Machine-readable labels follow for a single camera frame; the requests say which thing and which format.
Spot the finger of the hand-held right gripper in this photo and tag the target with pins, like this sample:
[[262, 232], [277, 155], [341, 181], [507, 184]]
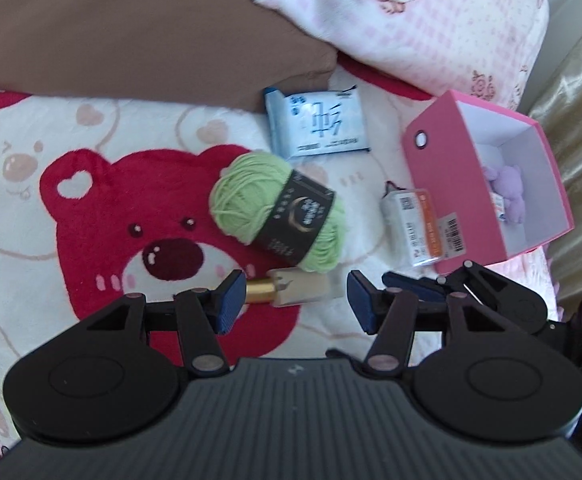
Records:
[[413, 286], [501, 295]]

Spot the brown pillow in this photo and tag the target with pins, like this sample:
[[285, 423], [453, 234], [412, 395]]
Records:
[[121, 25]]

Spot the white labelled packet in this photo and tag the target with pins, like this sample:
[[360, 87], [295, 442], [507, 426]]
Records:
[[411, 225]]

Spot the green yarn ball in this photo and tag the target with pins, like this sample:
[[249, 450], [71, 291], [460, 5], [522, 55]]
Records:
[[241, 200]]

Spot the blue wet wipes pack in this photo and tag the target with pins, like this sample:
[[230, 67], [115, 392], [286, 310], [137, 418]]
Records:
[[316, 120]]

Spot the purple plush toy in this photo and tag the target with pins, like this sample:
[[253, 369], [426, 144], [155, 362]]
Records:
[[508, 190]]

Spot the pink cardboard box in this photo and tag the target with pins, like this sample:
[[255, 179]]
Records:
[[446, 190]]

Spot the bear printed blanket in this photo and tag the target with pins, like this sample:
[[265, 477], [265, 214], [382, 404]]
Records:
[[96, 200]]

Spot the small white wipe packet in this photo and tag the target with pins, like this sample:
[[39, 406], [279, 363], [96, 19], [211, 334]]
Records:
[[498, 206]]

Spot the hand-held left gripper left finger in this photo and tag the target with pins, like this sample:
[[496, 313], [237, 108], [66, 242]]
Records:
[[228, 302]]

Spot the pink checked cartoon pillow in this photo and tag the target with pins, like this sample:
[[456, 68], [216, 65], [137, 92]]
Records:
[[421, 30]]

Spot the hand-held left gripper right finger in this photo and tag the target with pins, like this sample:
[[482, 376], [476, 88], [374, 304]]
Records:
[[362, 305]]

